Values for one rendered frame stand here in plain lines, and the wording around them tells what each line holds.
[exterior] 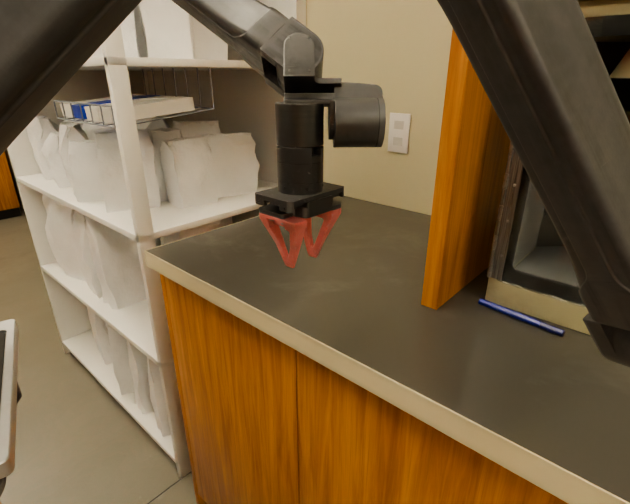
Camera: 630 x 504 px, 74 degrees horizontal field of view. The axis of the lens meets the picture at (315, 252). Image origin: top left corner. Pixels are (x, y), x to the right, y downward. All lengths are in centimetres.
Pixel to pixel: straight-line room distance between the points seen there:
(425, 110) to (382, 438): 90
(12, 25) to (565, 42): 27
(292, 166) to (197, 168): 93
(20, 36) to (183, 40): 120
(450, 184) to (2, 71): 59
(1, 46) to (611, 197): 32
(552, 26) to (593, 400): 48
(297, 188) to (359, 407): 38
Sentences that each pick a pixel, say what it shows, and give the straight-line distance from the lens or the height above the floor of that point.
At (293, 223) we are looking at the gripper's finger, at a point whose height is 116.
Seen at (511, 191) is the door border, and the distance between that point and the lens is 74.
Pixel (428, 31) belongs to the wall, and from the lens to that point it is 130.
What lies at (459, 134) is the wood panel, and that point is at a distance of 68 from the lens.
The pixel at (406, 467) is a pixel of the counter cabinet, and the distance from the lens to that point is 73.
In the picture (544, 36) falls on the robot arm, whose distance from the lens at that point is 29.
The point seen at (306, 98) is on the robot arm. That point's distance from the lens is 51.
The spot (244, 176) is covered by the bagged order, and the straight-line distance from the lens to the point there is 154.
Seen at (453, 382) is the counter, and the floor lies 94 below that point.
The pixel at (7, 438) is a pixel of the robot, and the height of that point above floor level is 104.
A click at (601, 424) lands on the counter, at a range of 63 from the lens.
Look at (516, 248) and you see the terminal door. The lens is 76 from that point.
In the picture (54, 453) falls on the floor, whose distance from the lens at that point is 201.
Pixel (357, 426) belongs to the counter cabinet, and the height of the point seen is 79.
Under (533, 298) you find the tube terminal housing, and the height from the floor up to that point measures 97.
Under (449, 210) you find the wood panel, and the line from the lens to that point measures 70.
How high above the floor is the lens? 132
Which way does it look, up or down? 23 degrees down
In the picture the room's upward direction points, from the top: straight up
